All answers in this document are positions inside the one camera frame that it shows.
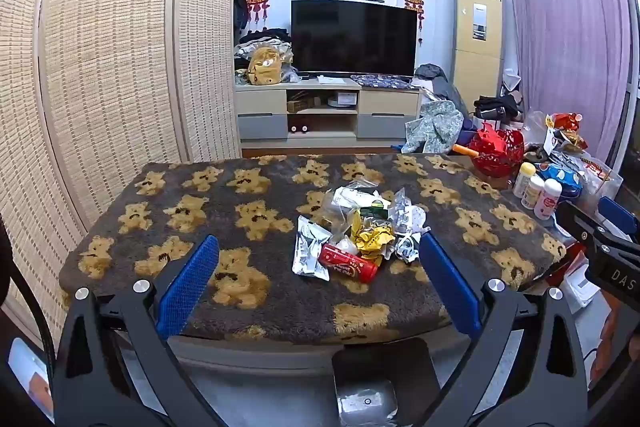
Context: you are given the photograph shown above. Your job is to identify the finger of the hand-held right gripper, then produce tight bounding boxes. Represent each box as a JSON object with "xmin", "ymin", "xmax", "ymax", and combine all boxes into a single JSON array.
[
  {"xmin": 556, "ymin": 201, "xmax": 640, "ymax": 258},
  {"xmin": 597, "ymin": 196, "xmax": 640, "ymax": 240}
]

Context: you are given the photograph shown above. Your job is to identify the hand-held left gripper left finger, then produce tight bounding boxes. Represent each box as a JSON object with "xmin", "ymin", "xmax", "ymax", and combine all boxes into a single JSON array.
[{"xmin": 50, "ymin": 234, "xmax": 236, "ymax": 427}]

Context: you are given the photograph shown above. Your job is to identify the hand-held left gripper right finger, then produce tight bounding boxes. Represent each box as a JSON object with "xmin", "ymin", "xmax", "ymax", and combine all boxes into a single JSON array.
[{"xmin": 405, "ymin": 232, "xmax": 591, "ymax": 427}]

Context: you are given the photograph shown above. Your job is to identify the printed plastic wrapper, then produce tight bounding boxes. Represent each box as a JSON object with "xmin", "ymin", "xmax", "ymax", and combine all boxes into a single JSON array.
[{"xmin": 387, "ymin": 188, "xmax": 431, "ymax": 235}]

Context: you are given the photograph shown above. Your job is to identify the yellow wrapper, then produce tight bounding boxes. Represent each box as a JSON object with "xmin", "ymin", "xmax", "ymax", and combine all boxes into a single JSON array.
[{"xmin": 348, "ymin": 209, "xmax": 396, "ymax": 258}]

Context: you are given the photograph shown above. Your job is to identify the black trash bin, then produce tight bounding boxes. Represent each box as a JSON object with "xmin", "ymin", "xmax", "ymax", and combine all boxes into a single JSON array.
[{"xmin": 331, "ymin": 338, "xmax": 441, "ymax": 427}]

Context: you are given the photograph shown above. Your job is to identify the red snack packet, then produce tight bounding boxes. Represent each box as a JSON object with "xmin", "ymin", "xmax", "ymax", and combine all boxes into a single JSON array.
[{"xmin": 318, "ymin": 243, "xmax": 379, "ymax": 284}]

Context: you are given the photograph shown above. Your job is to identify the silver foil packet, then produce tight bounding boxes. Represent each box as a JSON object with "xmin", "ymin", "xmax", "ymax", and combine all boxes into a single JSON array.
[{"xmin": 292, "ymin": 215, "xmax": 333, "ymax": 282}]

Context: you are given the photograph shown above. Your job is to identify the clear plastic bag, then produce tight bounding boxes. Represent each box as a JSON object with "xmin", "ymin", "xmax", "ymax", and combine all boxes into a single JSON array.
[{"xmin": 320, "ymin": 179, "xmax": 396, "ymax": 228}]

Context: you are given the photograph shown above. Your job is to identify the pink label white bottle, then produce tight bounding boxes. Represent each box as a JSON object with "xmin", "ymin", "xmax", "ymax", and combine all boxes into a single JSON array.
[{"xmin": 534, "ymin": 178, "xmax": 563, "ymax": 221}]

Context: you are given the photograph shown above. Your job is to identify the clear plastic bags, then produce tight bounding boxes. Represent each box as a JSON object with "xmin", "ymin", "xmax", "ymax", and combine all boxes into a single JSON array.
[{"xmin": 575, "ymin": 157, "xmax": 623, "ymax": 202}]

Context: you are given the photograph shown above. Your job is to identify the blue tissue packet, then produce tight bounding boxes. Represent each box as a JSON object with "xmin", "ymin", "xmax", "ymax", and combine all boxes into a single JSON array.
[{"xmin": 537, "ymin": 162, "xmax": 583, "ymax": 200}]

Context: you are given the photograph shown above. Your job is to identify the crumpled white paper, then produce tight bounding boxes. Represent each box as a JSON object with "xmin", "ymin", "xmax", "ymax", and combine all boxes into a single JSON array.
[{"xmin": 394, "ymin": 231, "xmax": 427, "ymax": 264}]

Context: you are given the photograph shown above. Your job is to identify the plain white bottle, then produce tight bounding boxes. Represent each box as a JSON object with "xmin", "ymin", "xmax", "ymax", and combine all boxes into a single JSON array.
[{"xmin": 521, "ymin": 174, "xmax": 545, "ymax": 209}]

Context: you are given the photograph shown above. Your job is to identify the yellow capped white bottle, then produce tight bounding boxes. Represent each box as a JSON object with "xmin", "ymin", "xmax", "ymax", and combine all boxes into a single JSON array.
[{"xmin": 512, "ymin": 162, "xmax": 537, "ymax": 199}]

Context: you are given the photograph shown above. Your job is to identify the grey bear printed blanket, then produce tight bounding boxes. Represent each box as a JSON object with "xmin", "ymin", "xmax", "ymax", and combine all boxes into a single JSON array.
[{"xmin": 59, "ymin": 153, "xmax": 568, "ymax": 343}]

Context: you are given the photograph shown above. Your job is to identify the red yellow snack bags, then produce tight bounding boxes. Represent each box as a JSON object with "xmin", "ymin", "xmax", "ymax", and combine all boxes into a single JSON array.
[{"xmin": 545, "ymin": 112, "xmax": 588, "ymax": 152}]

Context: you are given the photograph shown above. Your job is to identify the red cutout basket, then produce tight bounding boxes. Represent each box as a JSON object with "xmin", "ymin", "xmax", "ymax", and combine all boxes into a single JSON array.
[{"xmin": 470, "ymin": 123, "xmax": 526, "ymax": 178}]

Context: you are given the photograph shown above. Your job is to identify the clear plastic wrapper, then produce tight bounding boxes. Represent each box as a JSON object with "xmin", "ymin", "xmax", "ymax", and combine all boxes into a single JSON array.
[{"xmin": 337, "ymin": 379, "xmax": 401, "ymax": 427}]

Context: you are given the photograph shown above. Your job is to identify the black bag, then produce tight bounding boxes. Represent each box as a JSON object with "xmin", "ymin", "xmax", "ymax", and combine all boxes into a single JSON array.
[{"xmin": 474, "ymin": 94, "xmax": 523, "ymax": 122}]

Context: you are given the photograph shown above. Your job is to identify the floral cloth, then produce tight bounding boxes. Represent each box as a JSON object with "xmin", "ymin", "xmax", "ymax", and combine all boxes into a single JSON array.
[{"xmin": 402, "ymin": 101, "xmax": 465, "ymax": 154}]

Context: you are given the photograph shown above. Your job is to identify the smartphone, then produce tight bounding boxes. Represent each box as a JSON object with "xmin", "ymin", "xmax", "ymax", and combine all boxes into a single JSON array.
[{"xmin": 7, "ymin": 338, "xmax": 55, "ymax": 423}]

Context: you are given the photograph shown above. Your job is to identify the purple curtain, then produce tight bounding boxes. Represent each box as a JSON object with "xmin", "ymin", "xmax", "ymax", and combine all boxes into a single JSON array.
[{"xmin": 497, "ymin": 0, "xmax": 636, "ymax": 168}]

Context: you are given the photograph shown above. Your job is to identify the beige standing air conditioner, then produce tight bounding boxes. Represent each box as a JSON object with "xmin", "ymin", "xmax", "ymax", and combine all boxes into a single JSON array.
[{"xmin": 452, "ymin": 0, "xmax": 506, "ymax": 100}]

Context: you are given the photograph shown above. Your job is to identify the beige grey television cabinet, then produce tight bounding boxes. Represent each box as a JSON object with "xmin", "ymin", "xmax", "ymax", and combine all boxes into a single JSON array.
[{"xmin": 235, "ymin": 77, "xmax": 422, "ymax": 148}]

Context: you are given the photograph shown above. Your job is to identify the grey clothes heap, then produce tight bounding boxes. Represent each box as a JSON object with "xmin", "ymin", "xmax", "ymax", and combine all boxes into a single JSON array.
[{"xmin": 415, "ymin": 63, "xmax": 471, "ymax": 112}]

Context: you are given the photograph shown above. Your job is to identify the blue patterned cloth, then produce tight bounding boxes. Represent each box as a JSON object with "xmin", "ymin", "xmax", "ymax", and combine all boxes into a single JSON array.
[{"xmin": 354, "ymin": 74, "xmax": 413, "ymax": 88}]

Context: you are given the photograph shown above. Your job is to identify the yellow plush backpack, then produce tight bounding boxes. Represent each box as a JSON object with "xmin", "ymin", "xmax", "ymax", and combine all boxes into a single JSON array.
[{"xmin": 247, "ymin": 48, "xmax": 282, "ymax": 86}]

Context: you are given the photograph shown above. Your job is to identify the woven folding screen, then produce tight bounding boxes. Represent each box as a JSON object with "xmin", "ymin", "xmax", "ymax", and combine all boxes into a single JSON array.
[{"xmin": 0, "ymin": 0, "xmax": 243, "ymax": 348}]

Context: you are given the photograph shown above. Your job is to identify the pile of clothes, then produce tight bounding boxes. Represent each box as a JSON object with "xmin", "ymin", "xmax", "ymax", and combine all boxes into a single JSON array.
[{"xmin": 235, "ymin": 27, "xmax": 293, "ymax": 60}]

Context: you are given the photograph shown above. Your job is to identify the black flat television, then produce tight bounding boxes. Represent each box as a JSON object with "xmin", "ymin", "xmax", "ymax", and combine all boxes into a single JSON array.
[{"xmin": 291, "ymin": 0, "xmax": 418, "ymax": 78}]

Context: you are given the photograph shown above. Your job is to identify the dark hanging jacket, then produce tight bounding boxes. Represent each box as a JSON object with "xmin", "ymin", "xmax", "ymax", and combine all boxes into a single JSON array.
[{"xmin": 232, "ymin": 0, "xmax": 249, "ymax": 45}]

